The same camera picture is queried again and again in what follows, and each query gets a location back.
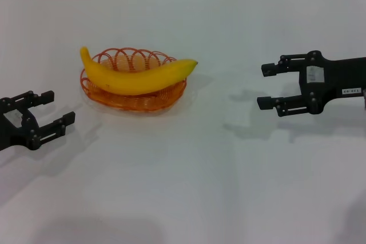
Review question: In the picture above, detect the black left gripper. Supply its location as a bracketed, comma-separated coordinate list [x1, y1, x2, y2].
[0, 90, 77, 152]

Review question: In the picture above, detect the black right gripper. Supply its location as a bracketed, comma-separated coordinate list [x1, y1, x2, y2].
[256, 50, 366, 118]

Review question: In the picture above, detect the orange woven plastic basket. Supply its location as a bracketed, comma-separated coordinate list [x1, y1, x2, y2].
[79, 47, 188, 112]

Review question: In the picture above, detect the yellow banana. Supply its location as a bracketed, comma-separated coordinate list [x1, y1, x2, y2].
[79, 46, 199, 97]

